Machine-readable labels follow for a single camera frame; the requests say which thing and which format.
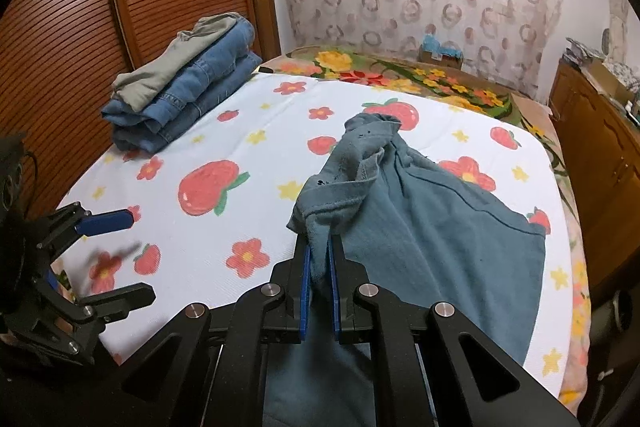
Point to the pile of household clutter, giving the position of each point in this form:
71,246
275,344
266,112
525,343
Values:
607,72

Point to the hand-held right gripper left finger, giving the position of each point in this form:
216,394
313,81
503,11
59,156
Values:
303,292

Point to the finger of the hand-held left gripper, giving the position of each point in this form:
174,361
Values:
107,222
127,296

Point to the wooden cabinet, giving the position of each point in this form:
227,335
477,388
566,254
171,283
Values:
595,157

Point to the floral bed blanket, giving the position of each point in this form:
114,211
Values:
390,74

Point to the folded grey pants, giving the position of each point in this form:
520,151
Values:
165,67

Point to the folded blue jeans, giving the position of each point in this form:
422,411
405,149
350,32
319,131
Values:
210,72
200,117

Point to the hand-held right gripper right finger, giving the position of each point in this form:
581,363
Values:
335,297

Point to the small cardboard box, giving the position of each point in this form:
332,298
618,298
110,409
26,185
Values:
440,54

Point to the grey round object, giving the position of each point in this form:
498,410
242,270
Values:
617,309

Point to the wooden slatted wardrobe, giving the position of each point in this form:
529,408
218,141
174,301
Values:
75,22

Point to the white strawberry print blanket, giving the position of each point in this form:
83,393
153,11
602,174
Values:
200,142

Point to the pale patterned hanging cloth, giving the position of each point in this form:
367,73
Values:
620,22

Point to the teal pants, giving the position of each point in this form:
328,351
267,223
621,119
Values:
430,247

